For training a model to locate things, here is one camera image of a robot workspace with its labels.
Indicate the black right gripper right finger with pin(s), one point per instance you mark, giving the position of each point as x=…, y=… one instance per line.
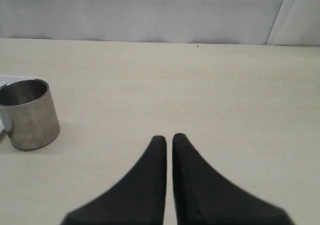
x=202, y=196

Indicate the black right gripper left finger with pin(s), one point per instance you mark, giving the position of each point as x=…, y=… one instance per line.
x=137, y=199

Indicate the stainless steel cup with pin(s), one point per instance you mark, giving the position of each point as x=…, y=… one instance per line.
x=48, y=127

